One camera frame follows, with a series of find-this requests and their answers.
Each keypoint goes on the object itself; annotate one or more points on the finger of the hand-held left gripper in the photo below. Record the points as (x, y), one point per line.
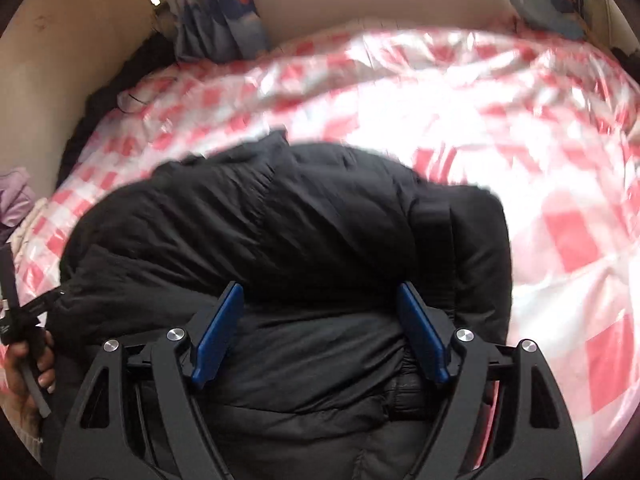
(45, 301)

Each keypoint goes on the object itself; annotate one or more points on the black puffer jacket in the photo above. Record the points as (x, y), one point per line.
(300, 240)

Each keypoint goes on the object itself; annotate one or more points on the person's left hand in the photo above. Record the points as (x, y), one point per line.
(20, 385)

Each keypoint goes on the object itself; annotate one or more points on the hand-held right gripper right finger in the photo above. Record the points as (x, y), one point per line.
(422, 335)

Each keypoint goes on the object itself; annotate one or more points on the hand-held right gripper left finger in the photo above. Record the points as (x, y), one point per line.
(217, 335)

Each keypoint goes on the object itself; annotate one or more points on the pink checkered bed cover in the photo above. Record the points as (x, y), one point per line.
(500, 110)

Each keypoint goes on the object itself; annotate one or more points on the black clothes pile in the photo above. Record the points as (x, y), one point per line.
(110, 90)

